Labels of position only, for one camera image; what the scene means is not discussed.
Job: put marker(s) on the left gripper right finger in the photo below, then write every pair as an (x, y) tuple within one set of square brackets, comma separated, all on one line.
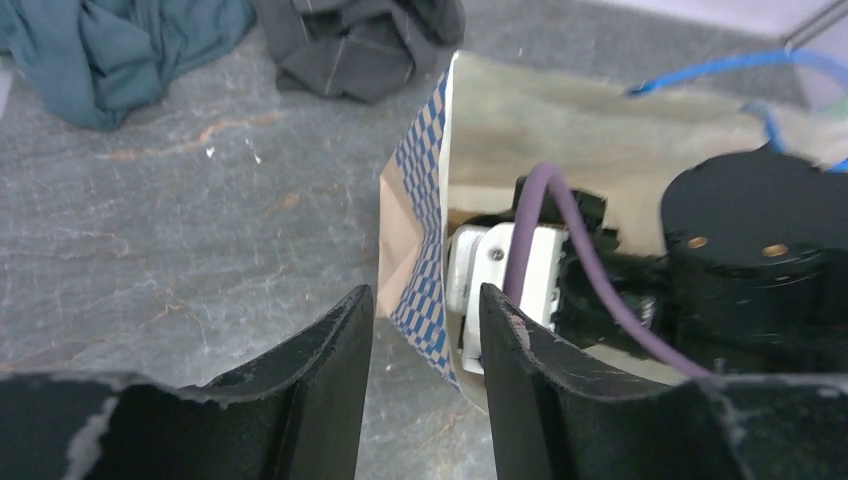
[(558, 413)]

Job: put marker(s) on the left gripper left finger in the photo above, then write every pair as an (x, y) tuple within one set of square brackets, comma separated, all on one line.
[(294, 412)]

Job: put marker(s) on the printed paper takeout bag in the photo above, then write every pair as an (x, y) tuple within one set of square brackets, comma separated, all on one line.
[(487, 123)]

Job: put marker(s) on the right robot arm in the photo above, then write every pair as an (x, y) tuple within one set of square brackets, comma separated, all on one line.
[(754, 274)]

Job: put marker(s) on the dark grey cloth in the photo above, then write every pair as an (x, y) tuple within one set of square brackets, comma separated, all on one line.
[(359, 49)]

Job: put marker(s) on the teal crumpled cloth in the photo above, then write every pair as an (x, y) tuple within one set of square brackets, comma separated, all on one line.
[(92, 62)]

